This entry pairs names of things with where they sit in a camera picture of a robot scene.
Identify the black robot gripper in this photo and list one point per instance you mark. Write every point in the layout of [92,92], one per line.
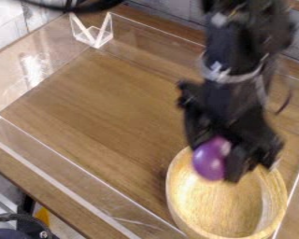
[224,106]

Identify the purple toy eggplant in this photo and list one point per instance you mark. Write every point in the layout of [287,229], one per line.
[208,158]

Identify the brown wooden bowl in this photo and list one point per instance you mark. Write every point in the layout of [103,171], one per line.
[218,210]

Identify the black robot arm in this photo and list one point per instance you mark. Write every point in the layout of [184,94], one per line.
[247,34]

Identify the clear acrylic tray wall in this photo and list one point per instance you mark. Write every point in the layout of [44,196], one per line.
[91,128]

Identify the clear acrylic corner bracket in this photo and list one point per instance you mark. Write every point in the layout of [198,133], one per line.
[93,36]

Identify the black clamp with cable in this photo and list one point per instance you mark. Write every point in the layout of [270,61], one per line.
[29,227]

